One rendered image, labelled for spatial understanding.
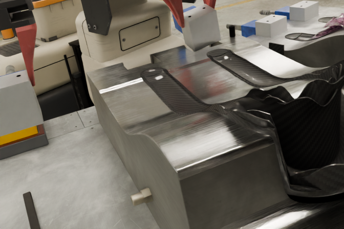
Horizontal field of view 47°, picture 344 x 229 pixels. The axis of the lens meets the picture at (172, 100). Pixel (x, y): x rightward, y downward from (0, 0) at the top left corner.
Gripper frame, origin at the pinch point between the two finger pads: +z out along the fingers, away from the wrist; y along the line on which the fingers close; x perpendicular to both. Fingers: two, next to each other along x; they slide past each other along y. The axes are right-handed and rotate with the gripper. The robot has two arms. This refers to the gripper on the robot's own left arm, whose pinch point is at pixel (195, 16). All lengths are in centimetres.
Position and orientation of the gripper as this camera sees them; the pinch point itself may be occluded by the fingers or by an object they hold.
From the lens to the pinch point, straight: 65.1
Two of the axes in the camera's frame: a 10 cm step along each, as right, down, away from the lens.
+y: 8.8, -4.1, 2.2
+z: 2.2, 7.8, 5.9
